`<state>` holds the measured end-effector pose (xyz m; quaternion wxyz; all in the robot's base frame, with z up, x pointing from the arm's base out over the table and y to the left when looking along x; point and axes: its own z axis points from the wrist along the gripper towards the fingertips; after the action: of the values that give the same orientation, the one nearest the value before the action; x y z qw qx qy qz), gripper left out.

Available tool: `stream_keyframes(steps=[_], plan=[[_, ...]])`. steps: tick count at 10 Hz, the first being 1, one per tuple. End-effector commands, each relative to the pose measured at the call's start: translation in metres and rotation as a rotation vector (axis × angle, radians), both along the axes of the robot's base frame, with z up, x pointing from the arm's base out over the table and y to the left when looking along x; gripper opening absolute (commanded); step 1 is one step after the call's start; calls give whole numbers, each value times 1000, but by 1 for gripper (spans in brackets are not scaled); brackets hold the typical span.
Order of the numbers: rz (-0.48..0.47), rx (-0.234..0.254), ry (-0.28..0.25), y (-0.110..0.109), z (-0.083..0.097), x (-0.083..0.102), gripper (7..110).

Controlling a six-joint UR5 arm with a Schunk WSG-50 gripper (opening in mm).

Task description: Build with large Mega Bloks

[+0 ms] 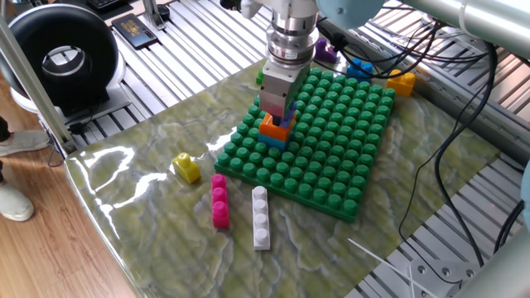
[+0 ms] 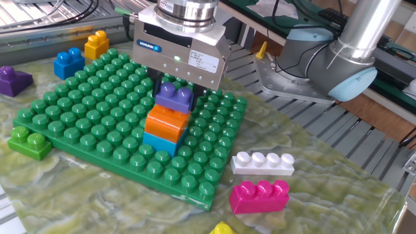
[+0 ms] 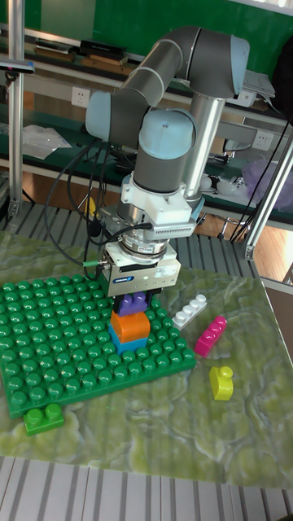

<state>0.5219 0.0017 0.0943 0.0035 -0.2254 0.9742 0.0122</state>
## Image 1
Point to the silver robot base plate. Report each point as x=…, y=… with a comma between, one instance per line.
x=430, y=275

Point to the black smartphone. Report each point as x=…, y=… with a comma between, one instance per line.
x=134, y=31

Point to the yellow two-stud block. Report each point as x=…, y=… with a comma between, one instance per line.
x=401, y=85

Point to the green studded baseplate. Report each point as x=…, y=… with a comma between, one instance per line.
x=323, y=165

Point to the silver Schunk gripper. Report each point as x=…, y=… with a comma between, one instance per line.
x=275, y=91

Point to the dark purple one-stud block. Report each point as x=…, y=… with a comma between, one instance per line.
x=327, y=54

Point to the metal stand post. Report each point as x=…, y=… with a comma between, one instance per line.
x=151, y=14

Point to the green marble pattern mat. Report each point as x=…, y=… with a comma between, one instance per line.
x=165, y=248

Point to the light blue four-stud block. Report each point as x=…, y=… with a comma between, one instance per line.
x=271, y=143

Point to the white zip tie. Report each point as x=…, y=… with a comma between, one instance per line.
x=389, y=267

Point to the light green two-stud block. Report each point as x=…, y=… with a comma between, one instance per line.
x=260, y=76

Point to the black keyboard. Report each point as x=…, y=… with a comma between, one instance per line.
x=103, y=3

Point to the yellow-green one-stud block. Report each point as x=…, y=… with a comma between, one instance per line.
x=187, y=169

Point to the aluminium frame post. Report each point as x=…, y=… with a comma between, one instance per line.
x=37, y=92

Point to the violet two-stud block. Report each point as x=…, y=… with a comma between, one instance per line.
x=288, y=116

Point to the black round knob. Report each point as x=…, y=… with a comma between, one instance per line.
x=164, y=12

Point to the white four-stud block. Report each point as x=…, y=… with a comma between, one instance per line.
x=261, y=219

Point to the white shoe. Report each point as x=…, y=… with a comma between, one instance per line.
x=25, y=142
x=14, y=205

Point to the dark blue two-stud block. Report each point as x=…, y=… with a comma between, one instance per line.
x=359, y=71

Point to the orange large block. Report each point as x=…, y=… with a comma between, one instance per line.
x=271, y=132

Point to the pink three-stud block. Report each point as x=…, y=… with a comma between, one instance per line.
x=220, y=203

